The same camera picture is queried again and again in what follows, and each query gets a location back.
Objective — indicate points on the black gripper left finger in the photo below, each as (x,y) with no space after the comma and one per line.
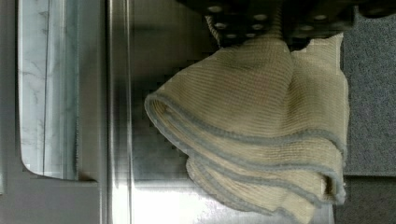
(236,21)

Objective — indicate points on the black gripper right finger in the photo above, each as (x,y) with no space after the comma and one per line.
(304,20)

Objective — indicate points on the beige towel with grey trim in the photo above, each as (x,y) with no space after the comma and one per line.
(264,127)

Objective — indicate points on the grey floor mat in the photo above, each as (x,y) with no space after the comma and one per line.
(368,61)

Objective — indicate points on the stainless steel sink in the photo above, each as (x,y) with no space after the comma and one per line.
(76,144)

